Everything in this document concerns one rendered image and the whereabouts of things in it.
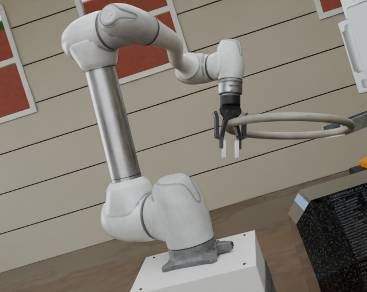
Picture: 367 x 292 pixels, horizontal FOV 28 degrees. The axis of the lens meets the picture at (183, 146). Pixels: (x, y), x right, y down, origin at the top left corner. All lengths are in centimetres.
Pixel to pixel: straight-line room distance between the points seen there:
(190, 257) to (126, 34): 71
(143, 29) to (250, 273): 82
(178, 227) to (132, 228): 18
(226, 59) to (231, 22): 652
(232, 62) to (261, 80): 649
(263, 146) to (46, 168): 283
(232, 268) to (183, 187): 30
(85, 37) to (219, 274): 85
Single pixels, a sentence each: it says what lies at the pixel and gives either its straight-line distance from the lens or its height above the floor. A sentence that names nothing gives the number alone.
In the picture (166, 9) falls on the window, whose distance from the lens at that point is 925.
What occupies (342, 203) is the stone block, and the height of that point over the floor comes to 81.
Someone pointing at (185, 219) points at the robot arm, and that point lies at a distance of 223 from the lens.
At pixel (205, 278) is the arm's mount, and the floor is 89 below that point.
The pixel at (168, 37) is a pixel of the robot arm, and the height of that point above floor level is 161.
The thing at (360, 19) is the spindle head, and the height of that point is 150.
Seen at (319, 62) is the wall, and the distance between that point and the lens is 920.
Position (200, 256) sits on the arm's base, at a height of 92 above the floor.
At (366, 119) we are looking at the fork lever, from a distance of 295.
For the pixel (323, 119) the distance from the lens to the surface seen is 256.
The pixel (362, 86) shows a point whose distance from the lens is 407.
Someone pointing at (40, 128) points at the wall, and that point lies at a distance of 961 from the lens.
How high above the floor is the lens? 138
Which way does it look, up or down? 3 degrees down
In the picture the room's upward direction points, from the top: 18 degrees counter-clockwise
